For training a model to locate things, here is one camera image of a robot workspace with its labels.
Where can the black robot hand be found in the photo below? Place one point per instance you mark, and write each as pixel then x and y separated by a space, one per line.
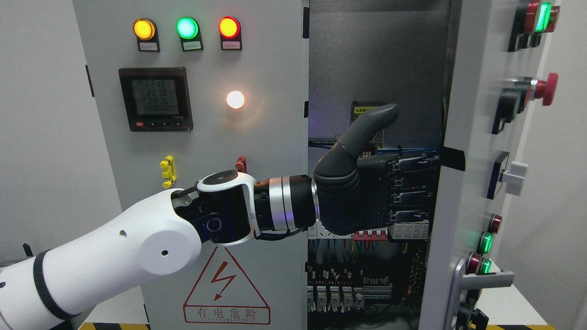
pixel 362 193

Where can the grey cabinet door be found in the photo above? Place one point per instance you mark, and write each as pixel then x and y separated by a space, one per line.
pixel 495 47
pixel 270 129

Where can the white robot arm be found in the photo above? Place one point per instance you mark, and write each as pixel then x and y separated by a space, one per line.
pixel 156 237

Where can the black white surge protector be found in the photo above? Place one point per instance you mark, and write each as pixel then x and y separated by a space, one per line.
pixel 417 231

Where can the metal mesh power supply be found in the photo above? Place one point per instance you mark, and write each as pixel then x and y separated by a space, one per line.
pixel 360 107

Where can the red terminal connector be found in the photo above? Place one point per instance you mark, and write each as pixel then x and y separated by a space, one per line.
pixel 241 164

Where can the white glowing indicator lamp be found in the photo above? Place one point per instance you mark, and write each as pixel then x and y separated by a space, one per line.
pixel 235 99

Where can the red electric hazard sign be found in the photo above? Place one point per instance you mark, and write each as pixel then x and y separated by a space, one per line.
pixel 224 294

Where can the yellow terminal connector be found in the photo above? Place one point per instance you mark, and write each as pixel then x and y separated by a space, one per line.
pixel 168 171

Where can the red indicator light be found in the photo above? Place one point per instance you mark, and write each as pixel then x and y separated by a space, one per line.
pixel 230 33

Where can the red emergency stop button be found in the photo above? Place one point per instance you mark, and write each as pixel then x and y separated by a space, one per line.
pixel 544 89

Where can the black digital power meter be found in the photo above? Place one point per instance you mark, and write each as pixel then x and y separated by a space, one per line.
pixel 156 99

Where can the green indicator light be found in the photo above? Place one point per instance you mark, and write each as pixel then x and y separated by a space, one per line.
pixel 189 33

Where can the yellow indicator light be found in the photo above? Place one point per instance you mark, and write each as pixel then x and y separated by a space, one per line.
pixel 147 35

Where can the black box with antenna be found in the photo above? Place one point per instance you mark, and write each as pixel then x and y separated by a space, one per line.
pixel 27 249

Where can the red handle circuit breaker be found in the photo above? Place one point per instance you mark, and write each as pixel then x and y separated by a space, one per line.
pixel 379 235

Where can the silver door handle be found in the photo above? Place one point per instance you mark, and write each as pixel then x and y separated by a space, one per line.
pixel 461 304

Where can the white selector switch right door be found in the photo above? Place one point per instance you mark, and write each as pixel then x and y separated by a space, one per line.
pixel 512 175

